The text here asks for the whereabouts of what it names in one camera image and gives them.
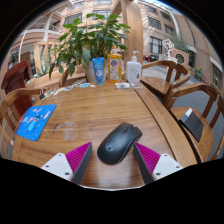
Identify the blue squeeze tube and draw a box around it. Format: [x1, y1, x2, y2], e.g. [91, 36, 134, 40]
[91, 56, 106, 86]

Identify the wooden pergola post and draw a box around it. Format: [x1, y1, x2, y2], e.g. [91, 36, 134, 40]
[111, 0, 144, 73]

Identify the white geometric sculpture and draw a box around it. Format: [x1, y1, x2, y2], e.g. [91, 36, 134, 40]
[159, 38, 179, 64]

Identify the dark red wooden pedestal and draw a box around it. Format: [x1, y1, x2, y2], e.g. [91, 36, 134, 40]
[0, 59, 33, 118]

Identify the black computer mouse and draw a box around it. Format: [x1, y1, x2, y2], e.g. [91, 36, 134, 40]
[96, 122, 144, 166]

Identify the clear plastic film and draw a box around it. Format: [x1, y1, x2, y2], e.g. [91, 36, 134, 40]
[54, 121, 80, 142]

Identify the long wooden planter box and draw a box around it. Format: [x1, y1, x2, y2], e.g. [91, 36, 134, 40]
[25, 66, 86, 90]

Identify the spiky green plant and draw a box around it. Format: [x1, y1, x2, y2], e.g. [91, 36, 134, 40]
[33, 62, 55, 80]

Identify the yellow liquid soap bottle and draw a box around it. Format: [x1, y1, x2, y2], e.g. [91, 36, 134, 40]
[107, 47, 124, 84]

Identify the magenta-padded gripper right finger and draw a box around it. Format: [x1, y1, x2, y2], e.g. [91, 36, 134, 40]
[132, 142, 184, 186]

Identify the yellow flower planter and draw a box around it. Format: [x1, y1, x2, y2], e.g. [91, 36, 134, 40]
[194, 65, 205, 81]

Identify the wooden armchair with black box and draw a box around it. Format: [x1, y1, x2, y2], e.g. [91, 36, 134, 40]
[163, 82, 224, 164]

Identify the white pump bottle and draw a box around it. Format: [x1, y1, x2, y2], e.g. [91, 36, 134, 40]
[125, 50, 143, 84]

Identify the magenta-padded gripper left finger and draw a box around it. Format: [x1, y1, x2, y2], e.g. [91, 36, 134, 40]
[40, 141, 94, 186]

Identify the black flat box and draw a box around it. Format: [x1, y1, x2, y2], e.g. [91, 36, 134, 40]
[179, 107, 205, 144]

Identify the green plant in white pot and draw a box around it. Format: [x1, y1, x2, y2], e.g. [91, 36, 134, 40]
[48, 12, 132, 84]

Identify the blue printed mouse pad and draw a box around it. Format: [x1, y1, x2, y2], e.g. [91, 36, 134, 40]
[15, 103, 58, 142]

